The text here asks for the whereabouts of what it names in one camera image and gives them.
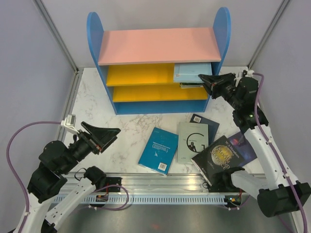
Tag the aluminium rail frame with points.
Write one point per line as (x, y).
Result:
(148, 183)

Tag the blue pink yellow bookshelf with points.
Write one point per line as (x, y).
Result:
(137, 67)

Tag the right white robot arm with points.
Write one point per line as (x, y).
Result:
(282, 192)

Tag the pale grey Gatsby book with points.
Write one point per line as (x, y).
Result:
(192, 139)

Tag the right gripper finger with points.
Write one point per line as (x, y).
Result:
(216, 79)
(209, 91)

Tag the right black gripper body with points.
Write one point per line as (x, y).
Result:
(227, 90)

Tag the green Alice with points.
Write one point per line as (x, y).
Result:
(191, 84)

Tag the black Moon and Sixpence book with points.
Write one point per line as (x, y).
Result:
(216, 158)

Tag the light blue book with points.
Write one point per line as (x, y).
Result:
(188, 72)

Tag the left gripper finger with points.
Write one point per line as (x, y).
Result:
(95, 131)
(106, 139)

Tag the bright blue book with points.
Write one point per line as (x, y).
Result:
(159, 151)

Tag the dark purple blue book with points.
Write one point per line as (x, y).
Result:
(244, 148)

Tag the navy blue book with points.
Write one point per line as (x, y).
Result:
(212, 126)

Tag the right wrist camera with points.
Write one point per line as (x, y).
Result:
(245, 73)

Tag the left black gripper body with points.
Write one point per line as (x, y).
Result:
(83, 146)

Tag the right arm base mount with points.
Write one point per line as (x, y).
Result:
(223, 184)

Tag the yellow book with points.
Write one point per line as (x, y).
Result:
(184, 87)

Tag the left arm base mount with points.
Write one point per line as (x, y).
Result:
(111, 186)

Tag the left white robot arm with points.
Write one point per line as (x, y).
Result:
(56, 161)

